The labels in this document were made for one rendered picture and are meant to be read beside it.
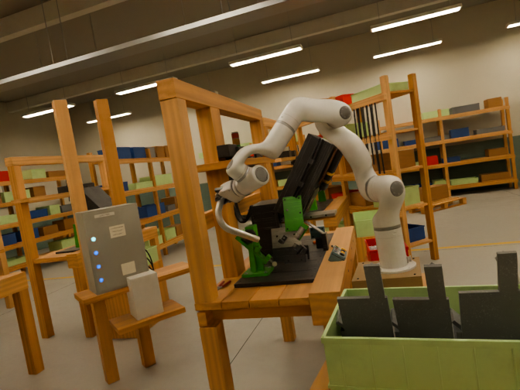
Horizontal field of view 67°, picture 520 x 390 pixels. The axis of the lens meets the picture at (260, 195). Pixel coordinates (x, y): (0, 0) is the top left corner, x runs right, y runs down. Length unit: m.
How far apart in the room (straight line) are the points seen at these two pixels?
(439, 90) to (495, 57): 1.45
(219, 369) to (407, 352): 1.09
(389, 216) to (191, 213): 0.89
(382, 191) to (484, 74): 10.09
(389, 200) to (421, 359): 0.74
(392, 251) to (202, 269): 0.87
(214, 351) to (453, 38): 10.65
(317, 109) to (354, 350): 0.93
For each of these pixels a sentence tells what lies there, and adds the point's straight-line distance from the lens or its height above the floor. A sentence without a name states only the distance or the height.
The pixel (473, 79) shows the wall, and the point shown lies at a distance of 11.64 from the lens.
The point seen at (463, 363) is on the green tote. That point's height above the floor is 0.90.
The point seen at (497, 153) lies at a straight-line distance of 11.12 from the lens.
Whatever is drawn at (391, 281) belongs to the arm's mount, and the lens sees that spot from 1.77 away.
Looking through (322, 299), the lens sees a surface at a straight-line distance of 1.77.
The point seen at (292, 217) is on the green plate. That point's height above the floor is 1.15.
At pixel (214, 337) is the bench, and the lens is 1.99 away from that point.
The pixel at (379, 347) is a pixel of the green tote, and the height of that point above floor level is 0.93.
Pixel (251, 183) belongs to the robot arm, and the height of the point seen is 1.42.
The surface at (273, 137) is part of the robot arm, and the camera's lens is 1.58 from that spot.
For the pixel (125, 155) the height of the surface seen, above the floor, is 2.08.
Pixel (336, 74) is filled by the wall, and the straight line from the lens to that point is 11.55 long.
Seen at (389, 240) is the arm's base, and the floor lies 1.07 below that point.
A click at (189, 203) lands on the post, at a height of 1.36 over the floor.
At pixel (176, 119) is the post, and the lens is 1.86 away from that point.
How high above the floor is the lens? 1.48
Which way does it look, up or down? 4 degrees down
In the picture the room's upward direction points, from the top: 9 degrees counter-clockwise
